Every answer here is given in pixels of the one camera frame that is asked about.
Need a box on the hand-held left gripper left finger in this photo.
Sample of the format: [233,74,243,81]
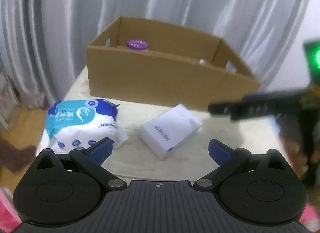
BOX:
[29,137,127,191]

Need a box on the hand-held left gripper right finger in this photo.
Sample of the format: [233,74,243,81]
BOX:
[193,139,292,191]

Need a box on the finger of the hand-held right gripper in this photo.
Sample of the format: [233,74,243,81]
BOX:
[208,100,233,117]

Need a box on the blue white wet wipes pack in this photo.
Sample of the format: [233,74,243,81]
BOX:
[40,98,129,154]

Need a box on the small white box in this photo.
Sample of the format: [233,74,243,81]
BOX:
[139,103,203,160]

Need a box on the brown cardboard box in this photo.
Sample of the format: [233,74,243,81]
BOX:
[86,16,262,112]

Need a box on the purple lid air freshener jar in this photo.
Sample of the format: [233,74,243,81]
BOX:
[126,38,150,52]

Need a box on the person's right hand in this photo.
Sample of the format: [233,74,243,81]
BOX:
[280,133,308,173]

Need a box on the light blue object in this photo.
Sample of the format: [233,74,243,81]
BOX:
[271,117,281,137]

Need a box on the white water dispenser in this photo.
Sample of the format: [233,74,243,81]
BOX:
[0,69,19,109]

